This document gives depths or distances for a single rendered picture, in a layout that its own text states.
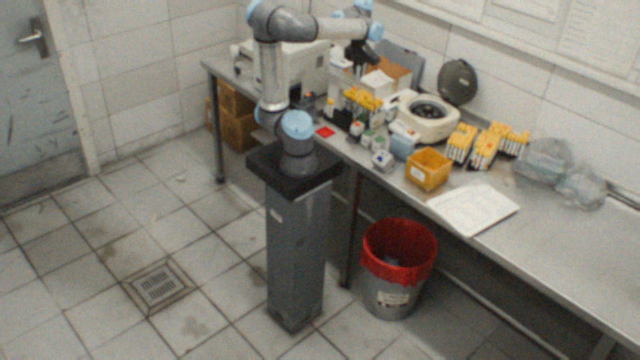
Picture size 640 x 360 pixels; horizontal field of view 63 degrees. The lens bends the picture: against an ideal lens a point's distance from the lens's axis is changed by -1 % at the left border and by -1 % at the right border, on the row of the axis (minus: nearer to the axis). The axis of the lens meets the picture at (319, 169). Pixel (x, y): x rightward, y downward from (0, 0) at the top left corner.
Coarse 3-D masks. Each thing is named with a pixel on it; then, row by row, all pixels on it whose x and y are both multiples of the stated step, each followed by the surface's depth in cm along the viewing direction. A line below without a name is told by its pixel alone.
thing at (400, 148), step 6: (396, 132) 230; (396, 138) 226; (408, 138) 227; (390, 144) 230; (396, 144) 228; (402, 144) 226; (408, 144) 223; (414, 144) 226; (390, 150) 232; (396, 150) 229; (402, 150) 227; (408, 150) 225; (396, 156) 231; (402, 156) 229; (402, 162) 228
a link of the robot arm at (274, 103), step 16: (256, 0) 181; (272, 0) 181; (256, 16) 179; (256, 32) 183; (272, 48) 187; (272, 64) 191; (272, 80) 195; (272, 96) 199; (256, 112) 209; (272, 112) 202; (272, 128) 205
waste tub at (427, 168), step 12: (408, 156) 216; (420, 156) 222; (432, 156) 223; (444, 156) 218; (408, 168) 218; (420, 168) 212; (432, 168) 225; (444, 168) 213; (420, 180) 215; (432, 180) 212; (444, 180) 219
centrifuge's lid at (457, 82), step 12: (456, 60) 243; (444, 72) 253; (456, 72) 250; (468, 72) 244; (444, 84) 255; (456, 84) 252; (468, 84) 247; (444, 96) 254; (456, 96) 252; (468, 96) 246
